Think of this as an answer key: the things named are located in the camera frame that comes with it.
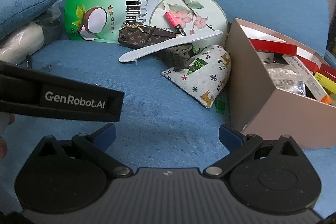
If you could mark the grey hair claw clip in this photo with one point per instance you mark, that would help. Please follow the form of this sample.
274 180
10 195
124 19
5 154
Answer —
179 56

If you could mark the grey cloth in clear plastic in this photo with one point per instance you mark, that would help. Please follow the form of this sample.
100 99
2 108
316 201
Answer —
50 29

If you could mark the person's left hand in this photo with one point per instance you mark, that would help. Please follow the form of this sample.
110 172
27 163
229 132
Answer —
3 124

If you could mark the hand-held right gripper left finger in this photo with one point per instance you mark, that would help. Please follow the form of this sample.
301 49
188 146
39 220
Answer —
108 134

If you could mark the blue sofa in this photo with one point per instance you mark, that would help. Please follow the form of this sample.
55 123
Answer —
168 108

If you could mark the printed cloth pouch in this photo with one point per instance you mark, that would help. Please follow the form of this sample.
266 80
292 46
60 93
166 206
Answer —
204 82

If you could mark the blue pillow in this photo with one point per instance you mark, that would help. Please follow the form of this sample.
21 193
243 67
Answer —
23 6

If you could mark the small green box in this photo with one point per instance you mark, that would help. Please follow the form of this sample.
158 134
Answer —
220 106

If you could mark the red and white box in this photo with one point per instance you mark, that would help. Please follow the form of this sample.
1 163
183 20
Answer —
275 46

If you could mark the yellow box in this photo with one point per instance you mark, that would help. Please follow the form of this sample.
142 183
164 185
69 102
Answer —
326 82

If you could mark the white pill blister pack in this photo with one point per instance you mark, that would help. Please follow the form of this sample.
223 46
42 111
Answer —
281 71

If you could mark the white plastic-wrapped cushion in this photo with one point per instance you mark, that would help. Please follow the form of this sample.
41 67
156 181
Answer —
18 43

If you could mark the beige cardboard box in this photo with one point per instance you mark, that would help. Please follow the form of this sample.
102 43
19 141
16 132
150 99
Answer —
252 98

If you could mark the white red-striped medicine box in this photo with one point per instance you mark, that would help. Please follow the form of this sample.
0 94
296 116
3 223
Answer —
307 77

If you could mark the silver blister pack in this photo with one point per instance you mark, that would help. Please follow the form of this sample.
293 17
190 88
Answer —
288 86

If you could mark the brown patterned phone case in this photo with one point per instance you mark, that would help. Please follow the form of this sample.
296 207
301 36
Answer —
136 38

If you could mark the round floral paper fan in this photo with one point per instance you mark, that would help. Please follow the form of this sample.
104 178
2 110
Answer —
207 12

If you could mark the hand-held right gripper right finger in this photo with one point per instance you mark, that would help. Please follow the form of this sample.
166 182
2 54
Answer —
226 134

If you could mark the pink highlighter pen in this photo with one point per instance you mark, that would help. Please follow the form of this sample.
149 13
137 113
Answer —
170 17

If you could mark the white shoe insole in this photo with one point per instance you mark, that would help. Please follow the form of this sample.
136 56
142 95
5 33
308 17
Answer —
157 47

